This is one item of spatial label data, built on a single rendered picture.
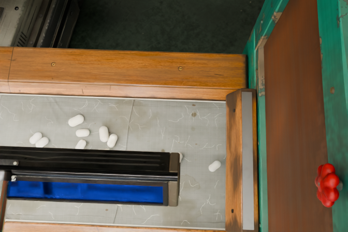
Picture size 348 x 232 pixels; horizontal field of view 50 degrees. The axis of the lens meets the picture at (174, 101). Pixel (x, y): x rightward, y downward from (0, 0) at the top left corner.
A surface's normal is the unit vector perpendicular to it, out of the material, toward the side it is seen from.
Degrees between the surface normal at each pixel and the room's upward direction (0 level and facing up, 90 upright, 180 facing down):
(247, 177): 0
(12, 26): 0
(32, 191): 58
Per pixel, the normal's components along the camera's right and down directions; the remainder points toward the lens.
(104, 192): -0.04, 0.68
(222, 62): -0.01, -0.26
